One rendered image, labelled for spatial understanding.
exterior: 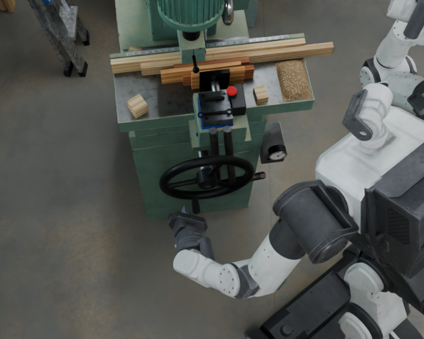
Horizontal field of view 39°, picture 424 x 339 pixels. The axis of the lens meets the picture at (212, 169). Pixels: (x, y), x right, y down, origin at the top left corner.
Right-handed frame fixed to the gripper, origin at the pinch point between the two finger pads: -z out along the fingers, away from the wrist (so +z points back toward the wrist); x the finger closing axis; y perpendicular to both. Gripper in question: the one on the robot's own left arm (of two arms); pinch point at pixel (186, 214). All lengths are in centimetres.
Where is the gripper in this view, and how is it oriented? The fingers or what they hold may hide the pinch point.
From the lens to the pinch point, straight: 186.7
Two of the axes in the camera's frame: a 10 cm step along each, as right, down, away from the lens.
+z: 1.4, 5.8, -8.0
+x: 9.1, 2.5, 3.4
